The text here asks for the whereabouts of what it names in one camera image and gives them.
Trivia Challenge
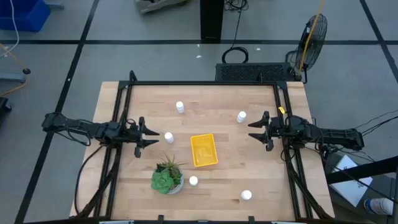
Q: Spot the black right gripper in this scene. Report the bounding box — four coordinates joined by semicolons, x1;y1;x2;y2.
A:
248;111;294;152

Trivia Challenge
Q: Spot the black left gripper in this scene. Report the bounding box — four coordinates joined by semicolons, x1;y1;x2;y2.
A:
119;116;160;158

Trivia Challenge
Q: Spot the yellow plastic basket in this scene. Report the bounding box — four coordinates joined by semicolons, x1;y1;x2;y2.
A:
190;133;219;168

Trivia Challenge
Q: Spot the succulent plant in white pot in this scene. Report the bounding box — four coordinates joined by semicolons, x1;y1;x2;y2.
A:
150;152;188;195

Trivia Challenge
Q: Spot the black perforated equipment case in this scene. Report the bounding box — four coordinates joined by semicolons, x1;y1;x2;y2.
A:
215;62;296;83

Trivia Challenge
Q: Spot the black floor fan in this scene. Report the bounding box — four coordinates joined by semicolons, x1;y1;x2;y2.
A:
285;13;328;84

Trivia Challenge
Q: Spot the black metal beam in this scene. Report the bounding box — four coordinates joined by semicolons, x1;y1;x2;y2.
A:
325;155;398;185

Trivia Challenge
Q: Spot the white booklet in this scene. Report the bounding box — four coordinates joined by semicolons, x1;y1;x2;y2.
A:
329;154;373;208

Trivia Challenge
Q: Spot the black rectangular column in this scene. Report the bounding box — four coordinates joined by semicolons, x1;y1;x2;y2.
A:
200;0;225;44

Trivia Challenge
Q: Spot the grey pallet platform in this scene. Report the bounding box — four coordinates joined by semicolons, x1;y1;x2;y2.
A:
134;0;189;15

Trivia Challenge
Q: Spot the white and blue bottle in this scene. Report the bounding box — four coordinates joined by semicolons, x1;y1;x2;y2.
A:
363;198;394;216

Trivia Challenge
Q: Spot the black floor object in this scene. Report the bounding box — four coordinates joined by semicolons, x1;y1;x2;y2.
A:
0;96;12;113

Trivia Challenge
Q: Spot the grey stand base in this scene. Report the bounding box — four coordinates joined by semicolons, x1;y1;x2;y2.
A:
0;73;27;83

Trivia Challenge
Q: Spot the grey stand leg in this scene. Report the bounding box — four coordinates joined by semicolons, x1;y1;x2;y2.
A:
43;1;65;10

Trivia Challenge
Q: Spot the blue plastic bin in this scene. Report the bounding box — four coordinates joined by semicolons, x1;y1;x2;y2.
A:
0;0;52;33

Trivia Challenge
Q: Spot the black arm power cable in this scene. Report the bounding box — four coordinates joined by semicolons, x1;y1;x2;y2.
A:
73;144;105;215

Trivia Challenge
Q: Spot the black coiled floor cable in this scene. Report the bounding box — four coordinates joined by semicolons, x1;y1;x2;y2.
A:
221;0;249;65

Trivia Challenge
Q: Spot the thin black cable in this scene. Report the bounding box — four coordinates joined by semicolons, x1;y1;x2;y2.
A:
354;108;398;131

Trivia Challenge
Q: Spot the yellow hanging cable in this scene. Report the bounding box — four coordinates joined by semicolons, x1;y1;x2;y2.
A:
297;0;326;77

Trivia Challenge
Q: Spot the yellow floor cable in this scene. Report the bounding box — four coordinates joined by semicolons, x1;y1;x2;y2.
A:
0;42;30;97

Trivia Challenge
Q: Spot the white cable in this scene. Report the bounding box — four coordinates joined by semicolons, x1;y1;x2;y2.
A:
0;0;20;58

